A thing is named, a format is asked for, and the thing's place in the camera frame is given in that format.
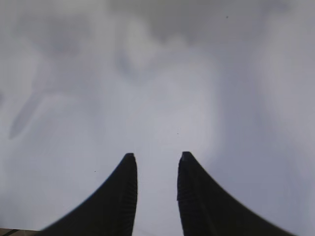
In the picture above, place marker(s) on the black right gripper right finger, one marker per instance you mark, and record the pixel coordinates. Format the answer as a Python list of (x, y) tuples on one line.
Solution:
[(206, 209)]

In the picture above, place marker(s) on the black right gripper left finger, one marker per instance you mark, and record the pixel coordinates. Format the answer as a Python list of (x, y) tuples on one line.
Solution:
[(109, 211)]

